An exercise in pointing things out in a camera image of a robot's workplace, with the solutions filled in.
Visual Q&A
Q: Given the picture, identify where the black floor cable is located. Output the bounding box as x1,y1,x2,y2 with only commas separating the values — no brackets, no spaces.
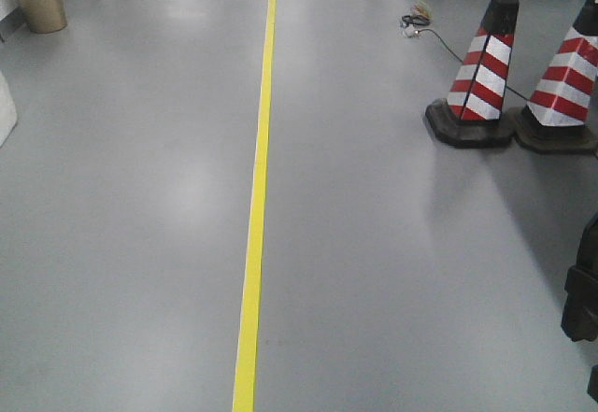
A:
399,0,532,103

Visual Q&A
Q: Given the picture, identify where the left red white traffic cone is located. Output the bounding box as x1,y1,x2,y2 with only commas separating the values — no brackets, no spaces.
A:
425,0,520,149

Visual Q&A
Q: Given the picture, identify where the right red white traffic cone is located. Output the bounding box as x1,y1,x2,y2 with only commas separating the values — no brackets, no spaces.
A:
510,0,597,154

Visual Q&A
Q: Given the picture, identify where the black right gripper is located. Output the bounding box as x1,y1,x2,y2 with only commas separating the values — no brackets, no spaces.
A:
561,215,597,342

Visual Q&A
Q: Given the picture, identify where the red white traffic cone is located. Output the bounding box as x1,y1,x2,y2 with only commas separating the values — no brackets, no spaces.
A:
425,0,520,149
510,0,597,154

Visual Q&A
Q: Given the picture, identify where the white foam block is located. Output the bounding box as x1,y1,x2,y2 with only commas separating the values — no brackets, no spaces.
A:
0,73,18,146

